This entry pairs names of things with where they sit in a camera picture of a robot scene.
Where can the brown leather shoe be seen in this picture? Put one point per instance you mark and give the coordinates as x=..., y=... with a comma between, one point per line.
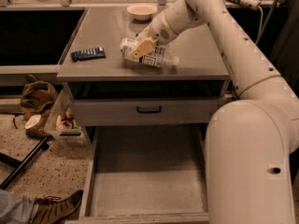
x=52, y=209

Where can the blue jeans leg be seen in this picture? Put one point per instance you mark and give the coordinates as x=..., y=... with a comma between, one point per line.
x=16, y=209

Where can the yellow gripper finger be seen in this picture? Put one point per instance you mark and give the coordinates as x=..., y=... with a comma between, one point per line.
x=144, y=47

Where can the closed grey upper drawer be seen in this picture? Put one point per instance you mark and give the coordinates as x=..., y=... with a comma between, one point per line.
x=122, y=112

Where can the black metal floor bar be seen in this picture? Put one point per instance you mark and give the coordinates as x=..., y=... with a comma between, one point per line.
x=19, y=166

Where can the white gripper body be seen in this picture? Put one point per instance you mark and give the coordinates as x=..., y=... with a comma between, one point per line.
x=158, y=32

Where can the dark blue snack bar wrapper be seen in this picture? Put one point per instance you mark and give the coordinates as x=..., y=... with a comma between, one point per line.
x=88, y=54

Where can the clear plastic bin of items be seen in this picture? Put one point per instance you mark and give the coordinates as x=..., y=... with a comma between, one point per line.
x=61, y=124

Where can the blue labelled plastic water bottle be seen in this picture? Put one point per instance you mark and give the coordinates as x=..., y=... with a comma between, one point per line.
x=160, y=57

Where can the grey drawer cabinet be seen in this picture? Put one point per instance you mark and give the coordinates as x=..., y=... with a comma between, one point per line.
x=200, y=73

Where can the open grey lower drawer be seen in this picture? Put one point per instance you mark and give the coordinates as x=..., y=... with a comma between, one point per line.
x=145, y=175

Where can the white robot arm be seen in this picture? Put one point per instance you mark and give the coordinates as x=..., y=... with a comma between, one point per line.
x=248, y=141

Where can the white bowl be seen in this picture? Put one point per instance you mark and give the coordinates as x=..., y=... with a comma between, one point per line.
x=142, y=12

